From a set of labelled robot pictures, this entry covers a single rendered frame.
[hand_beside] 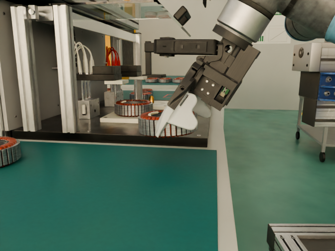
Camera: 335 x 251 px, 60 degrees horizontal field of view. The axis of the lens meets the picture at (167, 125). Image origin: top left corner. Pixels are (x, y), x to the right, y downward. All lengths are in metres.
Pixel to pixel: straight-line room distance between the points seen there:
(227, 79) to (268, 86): 5.77
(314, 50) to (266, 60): 5.18
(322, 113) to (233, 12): 0.66
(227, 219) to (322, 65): 0.77
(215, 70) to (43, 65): 0.56
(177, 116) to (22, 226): 0.27
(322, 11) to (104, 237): 0.41
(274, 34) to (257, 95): 1.22
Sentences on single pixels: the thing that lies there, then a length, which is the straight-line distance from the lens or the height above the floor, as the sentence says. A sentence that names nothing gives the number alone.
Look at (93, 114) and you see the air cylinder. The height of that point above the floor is 0.78.
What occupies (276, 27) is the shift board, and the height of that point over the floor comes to 1.60.
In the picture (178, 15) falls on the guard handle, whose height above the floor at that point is 1.04.
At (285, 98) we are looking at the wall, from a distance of 6.33.
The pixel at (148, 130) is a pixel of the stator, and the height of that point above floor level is 0.81.
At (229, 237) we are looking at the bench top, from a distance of 0.33.
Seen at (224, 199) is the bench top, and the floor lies 0.75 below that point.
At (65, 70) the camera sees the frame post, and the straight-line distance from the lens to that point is 0.70.
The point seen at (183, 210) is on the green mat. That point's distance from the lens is 0.37.
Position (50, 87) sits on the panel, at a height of 0.86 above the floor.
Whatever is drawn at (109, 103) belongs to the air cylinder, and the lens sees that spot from 1.10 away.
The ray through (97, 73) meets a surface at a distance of 0.85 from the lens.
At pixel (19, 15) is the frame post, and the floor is 1.03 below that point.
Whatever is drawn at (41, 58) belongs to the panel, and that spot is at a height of 0.94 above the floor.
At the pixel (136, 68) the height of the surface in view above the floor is 0.91.
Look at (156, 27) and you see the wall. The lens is 6.30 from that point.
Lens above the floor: 0.93
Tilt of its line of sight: 12 degrees down
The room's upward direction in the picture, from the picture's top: straight up
